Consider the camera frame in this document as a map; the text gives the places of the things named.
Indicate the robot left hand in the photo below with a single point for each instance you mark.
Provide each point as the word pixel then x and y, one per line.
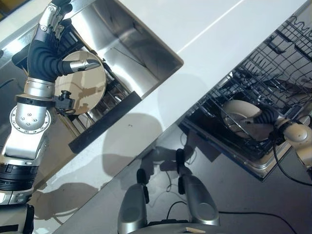
pixel 41 61

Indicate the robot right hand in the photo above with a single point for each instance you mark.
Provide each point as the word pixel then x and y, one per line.
pixel 267 117

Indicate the beige round plate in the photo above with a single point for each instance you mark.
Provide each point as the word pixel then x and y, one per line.
pixel 85 80
pixel 240 108

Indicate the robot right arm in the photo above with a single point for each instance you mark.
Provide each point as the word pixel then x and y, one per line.
pixel 298 134

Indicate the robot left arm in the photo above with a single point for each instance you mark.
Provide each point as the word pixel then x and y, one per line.
pixel 26 122

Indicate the dishwasher door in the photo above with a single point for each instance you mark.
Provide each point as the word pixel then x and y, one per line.
pixel 258 165

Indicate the black dish rack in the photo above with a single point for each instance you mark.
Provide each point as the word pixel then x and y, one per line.
pixel 109 114

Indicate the stainless steel sink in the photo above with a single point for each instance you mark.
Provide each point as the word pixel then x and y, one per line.
pixel 136 48

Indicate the robot right leg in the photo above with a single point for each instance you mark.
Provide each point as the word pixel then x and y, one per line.
pixel 200 197

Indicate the robot leg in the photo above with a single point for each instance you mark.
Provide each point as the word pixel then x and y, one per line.
pixel 200 197
pixel 132 207

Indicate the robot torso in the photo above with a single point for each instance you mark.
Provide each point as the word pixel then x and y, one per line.
pixel 180 226

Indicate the robot left leg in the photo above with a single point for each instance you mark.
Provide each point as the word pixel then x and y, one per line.
pixel 132 207

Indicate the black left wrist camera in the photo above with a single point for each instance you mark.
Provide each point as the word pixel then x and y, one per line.
pixel 64 101

